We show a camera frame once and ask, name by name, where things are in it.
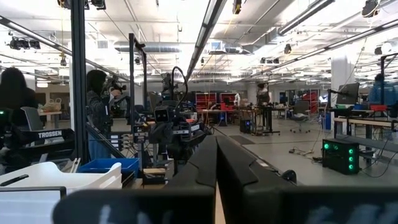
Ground red storage rack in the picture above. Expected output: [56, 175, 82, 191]
[195, 92, 218, 110]
[303, 89, 320, 114]
[219, 91, 239, 110]

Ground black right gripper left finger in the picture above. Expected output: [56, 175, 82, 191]
[52, 135, 218, 224]

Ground black floor mat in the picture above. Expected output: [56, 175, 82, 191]
[228, 134, 256, 146]

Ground blue plastic basket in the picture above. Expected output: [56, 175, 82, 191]
[78, 164, 140, 172]
[77, 157, 140, 166]

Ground gray chair backrest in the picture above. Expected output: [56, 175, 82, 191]
[20, 106, 44, 131]

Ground thin black frame post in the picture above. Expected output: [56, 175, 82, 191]
[128, 32, 149, 131]

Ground black standing desk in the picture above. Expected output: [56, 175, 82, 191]
[253, 105, 282, 136]

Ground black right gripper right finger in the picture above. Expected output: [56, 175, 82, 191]
[216, 135, 398, 224]

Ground person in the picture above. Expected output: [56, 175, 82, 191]
[368, 73, 398, 106]
[0, 67, 39, 125]
[256, 82, 271, 106]
[85, 68, 125, 161]

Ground blue bin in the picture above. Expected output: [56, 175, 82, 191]
[323, 111, 332, 131]

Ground black computer tower green lights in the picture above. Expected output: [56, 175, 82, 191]
[322, 138, 361, 175]

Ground wooden workbench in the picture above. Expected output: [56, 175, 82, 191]
[332, 116, 398, 141]

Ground black robot arm with camera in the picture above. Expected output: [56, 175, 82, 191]
[148, 65, 215, 164]

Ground wicker bag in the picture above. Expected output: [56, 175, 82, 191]
[42, 98, 63, 113]

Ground black monitor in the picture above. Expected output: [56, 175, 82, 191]
[335, 82, 361, 106]

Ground gray office chair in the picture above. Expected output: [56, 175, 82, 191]
[290, 101, 312, 134]

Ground black computer case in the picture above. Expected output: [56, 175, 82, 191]
[239, 119, 253, 134]

